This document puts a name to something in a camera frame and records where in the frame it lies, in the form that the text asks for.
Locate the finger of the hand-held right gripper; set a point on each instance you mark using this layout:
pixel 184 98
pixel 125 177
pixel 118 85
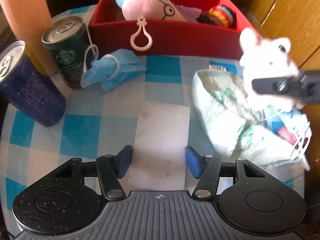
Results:
pixel 270 86

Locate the pink pig plush toy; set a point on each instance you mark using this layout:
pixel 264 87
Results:
pixel 142 2

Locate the orange ribbed cylinder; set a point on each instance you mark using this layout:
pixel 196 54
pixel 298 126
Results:
pixel 25 17

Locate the white green-print towel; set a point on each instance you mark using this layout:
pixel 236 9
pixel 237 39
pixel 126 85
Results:
pixel 225 110

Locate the white foam pad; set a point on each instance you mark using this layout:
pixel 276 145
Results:
pixel 162 135

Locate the blue face mask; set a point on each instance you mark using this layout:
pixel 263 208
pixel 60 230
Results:
pixel 122 62
pixel 285 127

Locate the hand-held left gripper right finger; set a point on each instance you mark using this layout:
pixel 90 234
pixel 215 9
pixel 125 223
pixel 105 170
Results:
pixel 193 161

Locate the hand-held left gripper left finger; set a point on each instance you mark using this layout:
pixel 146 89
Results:
pixel 125 160

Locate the white mouse plush toy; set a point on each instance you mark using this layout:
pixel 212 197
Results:
pixel 265 55

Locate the purple towel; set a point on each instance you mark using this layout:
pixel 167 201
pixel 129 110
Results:
pixel 190 13

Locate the green drink can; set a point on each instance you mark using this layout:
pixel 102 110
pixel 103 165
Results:
pixel 67 55

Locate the rainbow knitted toy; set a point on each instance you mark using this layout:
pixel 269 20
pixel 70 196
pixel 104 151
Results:
pixel 220 16

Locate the light wooden wardrobe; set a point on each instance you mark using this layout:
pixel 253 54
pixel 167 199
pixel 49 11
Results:
pixel 287 10

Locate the blue checkered tablecloth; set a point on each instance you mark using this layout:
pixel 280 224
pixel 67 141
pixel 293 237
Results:
pixel 75 132

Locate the blue drink can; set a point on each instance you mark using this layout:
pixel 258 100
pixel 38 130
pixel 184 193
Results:
pixel 30 92

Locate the red cardboard box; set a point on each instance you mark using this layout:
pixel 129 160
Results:
pixel 190 40

